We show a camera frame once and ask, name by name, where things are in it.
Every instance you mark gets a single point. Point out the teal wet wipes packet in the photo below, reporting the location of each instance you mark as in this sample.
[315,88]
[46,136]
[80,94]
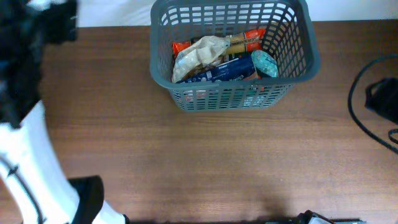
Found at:
[264,64]

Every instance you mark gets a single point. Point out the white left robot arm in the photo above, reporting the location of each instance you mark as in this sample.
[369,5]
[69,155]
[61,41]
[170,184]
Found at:
[29,167]

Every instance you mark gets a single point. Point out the orange spaghetti packet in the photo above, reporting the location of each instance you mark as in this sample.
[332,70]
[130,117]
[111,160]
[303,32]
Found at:
[246,42]

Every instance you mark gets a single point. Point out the Kleenex tissue multipack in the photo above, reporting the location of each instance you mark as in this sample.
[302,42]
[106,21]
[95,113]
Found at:
[237,69]

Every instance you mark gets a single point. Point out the grey plastic basket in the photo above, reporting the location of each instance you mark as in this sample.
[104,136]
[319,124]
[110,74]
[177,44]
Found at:
[289,39]

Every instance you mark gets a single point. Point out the green Nescafe coffee bag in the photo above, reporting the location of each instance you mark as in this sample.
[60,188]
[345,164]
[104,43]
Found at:
[234,56]

